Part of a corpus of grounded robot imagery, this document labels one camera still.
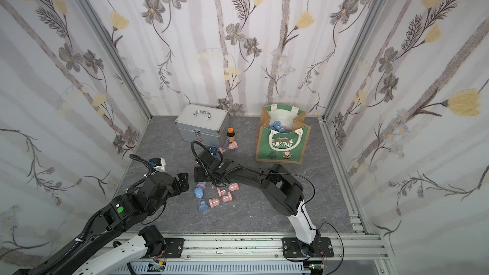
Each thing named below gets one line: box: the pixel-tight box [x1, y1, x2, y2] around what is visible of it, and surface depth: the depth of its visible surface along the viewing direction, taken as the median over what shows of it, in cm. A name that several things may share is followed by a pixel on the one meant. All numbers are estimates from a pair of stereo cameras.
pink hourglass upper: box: [218, 140, 239, 155], surface depth 106 cm
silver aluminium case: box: [174, 103, 230, 148], surface depth 101 cm
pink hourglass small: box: [228, 182, 240, 192], surface depth 90 cm
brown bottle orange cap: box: [226, 127, 235, 144], surface depth 106 cm
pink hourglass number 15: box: [208, 197, 220, 209], surface depth 85 cm
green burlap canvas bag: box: [255, 103, 312, 165], surface depth 97 cm
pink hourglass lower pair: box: [217, 187, 234, 203], surface depth 88 cm
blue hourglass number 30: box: [193, 187, 204, 199], surface depth 88 cm
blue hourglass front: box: [198, 201, 209, 212], surface depth 84 cm
